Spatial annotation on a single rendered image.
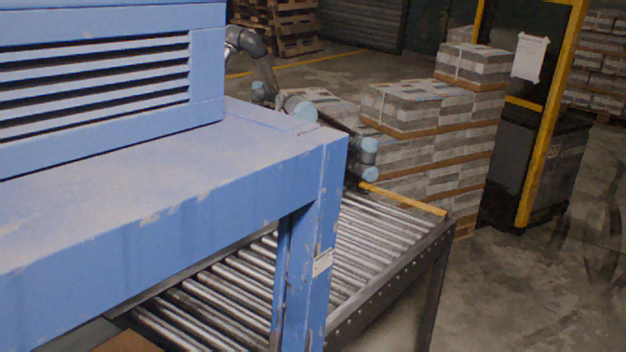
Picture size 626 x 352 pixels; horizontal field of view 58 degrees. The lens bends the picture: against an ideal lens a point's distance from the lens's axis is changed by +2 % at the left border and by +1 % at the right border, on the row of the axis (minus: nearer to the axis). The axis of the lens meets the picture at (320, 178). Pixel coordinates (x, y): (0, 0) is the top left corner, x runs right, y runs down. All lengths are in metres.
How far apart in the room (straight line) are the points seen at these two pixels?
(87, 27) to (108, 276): 0.30
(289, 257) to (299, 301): 0.08
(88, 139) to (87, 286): 0.23
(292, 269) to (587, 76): 7.08
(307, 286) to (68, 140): 0.47
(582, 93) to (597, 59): 0.45
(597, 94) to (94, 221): 7.51
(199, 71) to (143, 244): 0.33
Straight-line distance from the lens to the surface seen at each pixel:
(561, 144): 4.29
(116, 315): 1.74
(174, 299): 1.80
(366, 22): 10.73
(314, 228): 0.94
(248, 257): 1.99
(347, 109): 2.85
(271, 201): 0.80
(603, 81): 7.86
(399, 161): 3.25
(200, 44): 0.88
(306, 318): 1.04
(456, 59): 3.67
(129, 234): 0.63
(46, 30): 0.73
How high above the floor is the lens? 1.84
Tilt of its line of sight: 23 degrees down
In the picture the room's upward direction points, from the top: 6 degrees clockwise
